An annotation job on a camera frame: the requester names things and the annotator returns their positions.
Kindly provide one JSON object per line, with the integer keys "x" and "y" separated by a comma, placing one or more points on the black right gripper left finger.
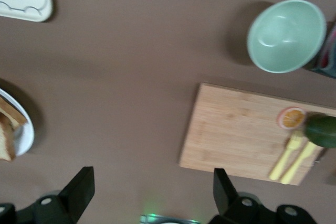
{"x": 76, "y": 195}

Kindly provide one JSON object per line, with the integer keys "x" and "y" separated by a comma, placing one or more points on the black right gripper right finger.
{"x": 225, "y": 197}

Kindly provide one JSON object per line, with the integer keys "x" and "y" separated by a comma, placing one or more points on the white round plate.
{"x": 25, "y": 140}

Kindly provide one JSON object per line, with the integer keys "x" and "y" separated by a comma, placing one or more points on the brown toasted bread slice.
{"x": 15, "y": 115}

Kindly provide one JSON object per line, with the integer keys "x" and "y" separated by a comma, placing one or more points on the wooden cutting board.
{"x": 231, "y": 129}

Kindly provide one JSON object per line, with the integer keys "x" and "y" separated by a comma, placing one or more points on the yellow plastic fork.
{"x": 284, "y": 158}

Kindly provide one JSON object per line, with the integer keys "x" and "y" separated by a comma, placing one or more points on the yellow plastic knife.
{"x": 299, "y": 162}

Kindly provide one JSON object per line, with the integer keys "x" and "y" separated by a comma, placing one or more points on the toy orange slice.
{"x": 292, "y": 117}

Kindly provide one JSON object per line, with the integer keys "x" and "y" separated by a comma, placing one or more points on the green avocado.
{"x": 321, "y": 130}

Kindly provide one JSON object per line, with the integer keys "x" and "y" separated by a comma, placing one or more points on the dark grey folded cloth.
{"x": 324, "y": 70}

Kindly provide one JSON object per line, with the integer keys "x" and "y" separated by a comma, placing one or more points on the mint green bowl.
{"x": 286, "y": 37}

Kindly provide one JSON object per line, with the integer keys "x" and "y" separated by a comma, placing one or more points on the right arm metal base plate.
{"x": 149, "y": 219}

